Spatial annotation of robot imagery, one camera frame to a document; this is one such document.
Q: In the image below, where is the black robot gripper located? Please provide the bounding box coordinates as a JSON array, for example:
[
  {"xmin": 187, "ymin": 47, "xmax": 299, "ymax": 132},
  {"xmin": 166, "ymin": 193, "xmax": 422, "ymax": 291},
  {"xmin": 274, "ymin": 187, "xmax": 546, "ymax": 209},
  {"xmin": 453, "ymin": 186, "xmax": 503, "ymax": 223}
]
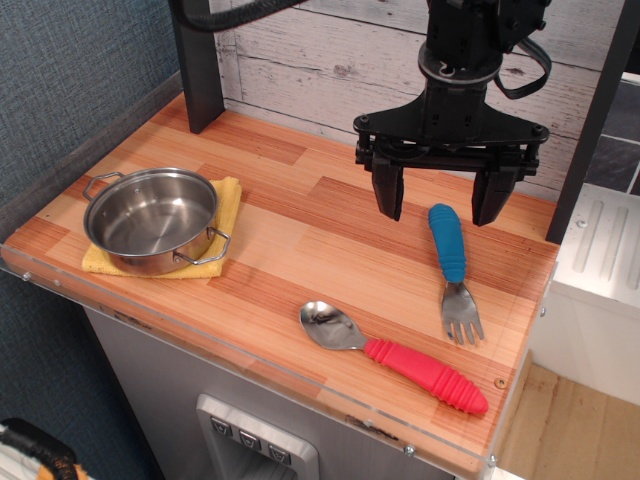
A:
[{"xmin": 354, "ymin": 90, "xmax": 549, "ymax": 226}]

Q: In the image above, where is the stainless steel pot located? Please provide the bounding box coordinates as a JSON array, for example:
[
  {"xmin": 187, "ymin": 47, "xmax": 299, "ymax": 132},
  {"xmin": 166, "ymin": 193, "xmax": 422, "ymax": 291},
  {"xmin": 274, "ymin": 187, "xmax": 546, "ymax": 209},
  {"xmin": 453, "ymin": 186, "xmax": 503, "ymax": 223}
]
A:
[{"xmin": 83, "ymin": 167, "xmax": 231, "ymax": 277}]

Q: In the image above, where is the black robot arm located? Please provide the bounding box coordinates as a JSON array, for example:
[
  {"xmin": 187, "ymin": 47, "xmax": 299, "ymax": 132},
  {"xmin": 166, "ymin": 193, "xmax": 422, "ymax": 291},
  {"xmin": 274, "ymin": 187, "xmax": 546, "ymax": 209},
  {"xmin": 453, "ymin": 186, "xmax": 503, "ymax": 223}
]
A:
[{"xmin": 354, "ymin": 1, "xmax": 552, "ymax": 226}]

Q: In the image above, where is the white toy sink unit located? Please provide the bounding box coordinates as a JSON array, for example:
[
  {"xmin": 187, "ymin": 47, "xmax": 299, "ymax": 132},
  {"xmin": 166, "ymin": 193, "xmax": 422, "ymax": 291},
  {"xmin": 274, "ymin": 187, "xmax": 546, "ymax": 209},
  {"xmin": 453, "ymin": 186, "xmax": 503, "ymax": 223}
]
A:
[{"xmin": 527, "ymin": 72, "xmax": 640, "ymax": 407}]

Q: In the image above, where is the yellow folded cloth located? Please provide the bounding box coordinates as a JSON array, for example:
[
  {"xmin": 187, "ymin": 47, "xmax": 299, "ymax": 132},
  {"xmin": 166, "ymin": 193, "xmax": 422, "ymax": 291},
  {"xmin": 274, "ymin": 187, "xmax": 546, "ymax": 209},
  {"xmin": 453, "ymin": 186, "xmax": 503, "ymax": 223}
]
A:
[{"xmin": 81, "ymin": 176, "xmax": 242, "ymax": 279}]

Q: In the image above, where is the grey toy dispenser panel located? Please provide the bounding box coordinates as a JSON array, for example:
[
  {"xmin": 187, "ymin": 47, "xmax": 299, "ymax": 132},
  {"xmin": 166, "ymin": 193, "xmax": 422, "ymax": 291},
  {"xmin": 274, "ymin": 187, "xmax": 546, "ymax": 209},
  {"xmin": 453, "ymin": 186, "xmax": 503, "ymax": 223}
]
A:
[{"xmin": 196, "ymin": 394, "xmax": 320, "ymax": 479}]

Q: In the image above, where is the orange and black object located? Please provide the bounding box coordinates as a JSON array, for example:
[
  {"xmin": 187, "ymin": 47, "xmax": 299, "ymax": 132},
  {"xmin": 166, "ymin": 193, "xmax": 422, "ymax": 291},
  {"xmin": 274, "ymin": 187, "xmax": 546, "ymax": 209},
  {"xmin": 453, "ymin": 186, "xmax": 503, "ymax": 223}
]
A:
[{"xmin": 1, "ymin": 418, "xmax": 90, "ymax": 480}]

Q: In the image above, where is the blue handled fork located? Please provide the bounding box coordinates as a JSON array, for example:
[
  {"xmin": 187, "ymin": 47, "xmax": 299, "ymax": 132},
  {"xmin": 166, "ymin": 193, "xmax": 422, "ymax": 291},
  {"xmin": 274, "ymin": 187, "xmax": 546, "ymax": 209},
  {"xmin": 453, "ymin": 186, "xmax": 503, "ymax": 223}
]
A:
[{"xmin": 428, "ymin": 203, "xmax": 484, "ymax": 345}]

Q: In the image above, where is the red handled spoon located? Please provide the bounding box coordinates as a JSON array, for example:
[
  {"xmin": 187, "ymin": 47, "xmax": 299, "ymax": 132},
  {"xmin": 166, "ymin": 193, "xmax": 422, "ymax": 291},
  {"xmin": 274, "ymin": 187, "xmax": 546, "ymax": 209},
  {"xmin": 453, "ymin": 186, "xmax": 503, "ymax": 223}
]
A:
[{"xmin": 299, "ymin": 300, "xmax": 489, "ymax": 415}]

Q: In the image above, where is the dark right shelf post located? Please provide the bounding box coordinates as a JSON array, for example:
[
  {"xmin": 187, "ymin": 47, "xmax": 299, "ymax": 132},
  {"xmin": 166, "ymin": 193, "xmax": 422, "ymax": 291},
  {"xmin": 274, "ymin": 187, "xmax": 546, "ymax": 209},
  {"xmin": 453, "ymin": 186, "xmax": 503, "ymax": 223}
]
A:
[{"xmin": 546, "ymin": 1, "xmax": 639, "ymax": 245}]

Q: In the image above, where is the dark shelf post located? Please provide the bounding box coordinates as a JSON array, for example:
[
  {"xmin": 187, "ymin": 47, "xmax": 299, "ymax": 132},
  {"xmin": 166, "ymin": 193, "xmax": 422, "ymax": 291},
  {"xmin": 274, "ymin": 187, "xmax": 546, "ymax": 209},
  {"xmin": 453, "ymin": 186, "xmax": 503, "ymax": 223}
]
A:
[
  {"xmin": 169, "ymin": 1, "xmax": 225, "ymax": 134},
  {"xmin": 546, "ymin": 1, "xmax": 639, "ymax": 245}
]

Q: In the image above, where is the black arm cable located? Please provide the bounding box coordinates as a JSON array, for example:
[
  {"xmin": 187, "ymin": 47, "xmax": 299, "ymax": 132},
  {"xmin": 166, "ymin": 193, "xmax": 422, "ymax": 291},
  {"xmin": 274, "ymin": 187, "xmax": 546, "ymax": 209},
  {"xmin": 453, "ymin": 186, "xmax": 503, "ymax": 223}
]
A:
[{"xmin": 178, "ymin": 0, "xmax": 306, "ymax": 33}]

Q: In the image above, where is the dark left shelf post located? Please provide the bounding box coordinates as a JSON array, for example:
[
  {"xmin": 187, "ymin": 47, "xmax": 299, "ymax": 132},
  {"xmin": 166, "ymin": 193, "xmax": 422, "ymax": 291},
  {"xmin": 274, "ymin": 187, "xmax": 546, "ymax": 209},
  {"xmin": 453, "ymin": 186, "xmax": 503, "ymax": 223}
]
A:
[{"xmin": 169, "ymin": 1, "xmax": 225, "ymax": 134}]

